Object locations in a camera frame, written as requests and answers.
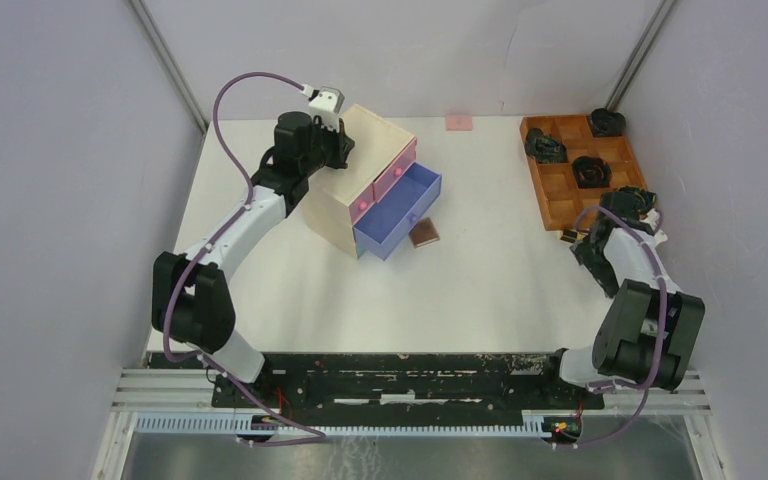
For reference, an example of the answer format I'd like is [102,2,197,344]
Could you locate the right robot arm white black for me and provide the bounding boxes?
[537,187,706,408]

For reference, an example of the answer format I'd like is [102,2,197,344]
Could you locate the white slotted cable duct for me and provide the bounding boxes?
[133,411,546,439]

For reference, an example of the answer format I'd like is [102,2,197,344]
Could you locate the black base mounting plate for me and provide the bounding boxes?
[246,367,605,410]

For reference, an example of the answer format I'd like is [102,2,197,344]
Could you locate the dark rolled cloth back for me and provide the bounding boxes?
[587,108,627,138]

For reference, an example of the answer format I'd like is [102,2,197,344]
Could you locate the cream drawer organizer cabinet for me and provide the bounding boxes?
[301,104,417,259]

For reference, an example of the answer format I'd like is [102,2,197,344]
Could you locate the dark rolled cloth middle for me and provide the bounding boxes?
[571,156,612,189]

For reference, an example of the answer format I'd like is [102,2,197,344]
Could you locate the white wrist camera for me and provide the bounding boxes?
[302,84,345,132]
[642,208,668,245]

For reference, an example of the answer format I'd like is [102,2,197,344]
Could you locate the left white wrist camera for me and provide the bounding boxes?
[302,84,345,132]

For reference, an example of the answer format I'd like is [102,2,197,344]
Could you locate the brown square blush compact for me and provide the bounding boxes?
[408,218,440,248]

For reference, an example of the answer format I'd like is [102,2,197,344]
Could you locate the dark rolled cloth left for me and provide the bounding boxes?
[524,128,568,164]

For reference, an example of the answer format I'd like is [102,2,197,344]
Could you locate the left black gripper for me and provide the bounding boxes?
[303,118,355,177]

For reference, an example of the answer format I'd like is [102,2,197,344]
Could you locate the purple wide drawer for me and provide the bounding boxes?
[353,163,442,260]

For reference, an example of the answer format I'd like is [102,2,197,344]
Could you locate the dark rolled cloth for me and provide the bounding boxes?
[571,156,612,189]
[524,128,568,164]
[619,185,657,213]
[587,108,627,138]

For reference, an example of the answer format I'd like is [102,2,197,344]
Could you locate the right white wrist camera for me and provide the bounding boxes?
[642,208,668,245]

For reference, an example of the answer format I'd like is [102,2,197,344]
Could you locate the orange wooden compartment tray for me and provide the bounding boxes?
[519,114,648,231]

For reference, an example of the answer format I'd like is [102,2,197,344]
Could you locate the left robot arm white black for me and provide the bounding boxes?
[151,111,355,407]

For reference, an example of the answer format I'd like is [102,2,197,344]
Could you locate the pink drawer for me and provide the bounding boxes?
[372,138,417,202]
[348,184,376,225]

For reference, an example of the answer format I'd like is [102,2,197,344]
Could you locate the dark rolled cloth front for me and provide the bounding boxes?
[619,185,657,213]

